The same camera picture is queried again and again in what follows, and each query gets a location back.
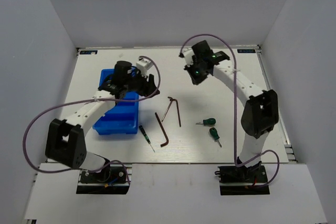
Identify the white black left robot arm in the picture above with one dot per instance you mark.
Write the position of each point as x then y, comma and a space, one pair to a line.
66, 138

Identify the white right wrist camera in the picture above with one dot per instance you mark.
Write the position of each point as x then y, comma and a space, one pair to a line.
187, 56

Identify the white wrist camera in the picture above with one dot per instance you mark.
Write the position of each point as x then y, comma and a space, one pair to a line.
143, 65
187, 56

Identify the blue logo sticker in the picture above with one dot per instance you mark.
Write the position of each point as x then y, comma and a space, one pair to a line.
246, 51
88, 52

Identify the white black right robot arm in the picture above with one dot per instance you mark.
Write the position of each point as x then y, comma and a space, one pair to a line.
254, 108

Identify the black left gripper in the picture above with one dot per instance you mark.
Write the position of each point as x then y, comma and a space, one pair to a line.
147, 86

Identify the green stubby flathead screwdriver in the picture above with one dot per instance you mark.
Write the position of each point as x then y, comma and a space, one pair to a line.
207, 122

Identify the large brown hex key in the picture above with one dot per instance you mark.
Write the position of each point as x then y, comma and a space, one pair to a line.
163, 131

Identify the black green precision screwdriver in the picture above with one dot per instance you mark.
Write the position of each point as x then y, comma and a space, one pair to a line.
142, 130

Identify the blue logo sticker left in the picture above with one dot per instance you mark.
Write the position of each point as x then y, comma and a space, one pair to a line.
88, 52

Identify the thin brown hex key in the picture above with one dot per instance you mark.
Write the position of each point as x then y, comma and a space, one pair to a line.
168, 107

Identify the green stubby screwdriver orange cap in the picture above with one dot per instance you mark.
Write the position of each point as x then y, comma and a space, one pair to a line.
214, 134

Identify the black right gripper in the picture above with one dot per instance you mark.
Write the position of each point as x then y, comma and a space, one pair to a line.
196, 81

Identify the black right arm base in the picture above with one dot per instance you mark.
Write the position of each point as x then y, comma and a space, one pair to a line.
242, 181

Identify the blue plastic compartment tray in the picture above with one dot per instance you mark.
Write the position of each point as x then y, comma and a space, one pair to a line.
121, 119

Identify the metal table edge rail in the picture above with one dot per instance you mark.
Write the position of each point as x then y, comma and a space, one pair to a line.
282, 129

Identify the long brown ball-end hex key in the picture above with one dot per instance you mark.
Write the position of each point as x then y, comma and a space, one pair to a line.
178, 109

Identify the blue logo sticker right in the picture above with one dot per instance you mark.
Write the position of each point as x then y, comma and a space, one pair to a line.
246, 51

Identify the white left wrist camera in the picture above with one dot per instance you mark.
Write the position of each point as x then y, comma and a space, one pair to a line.
143, 65

